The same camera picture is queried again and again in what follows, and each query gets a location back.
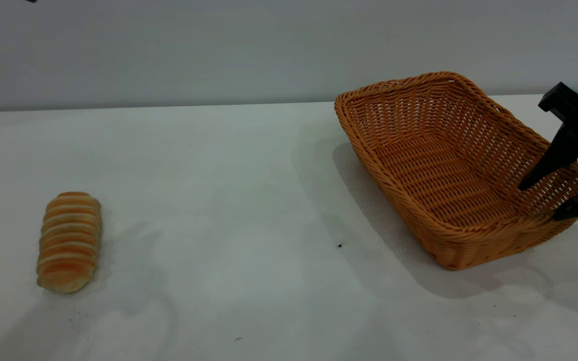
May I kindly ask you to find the striped long bread roll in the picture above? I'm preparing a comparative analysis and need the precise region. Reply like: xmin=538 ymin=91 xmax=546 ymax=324
xmin=37 ymin=192 xmax=103 ymax=295

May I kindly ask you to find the orange woven wicker basket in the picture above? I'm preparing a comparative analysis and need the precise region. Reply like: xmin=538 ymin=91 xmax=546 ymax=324
xmin=334 ymin=71 xmax=578 ymax=271

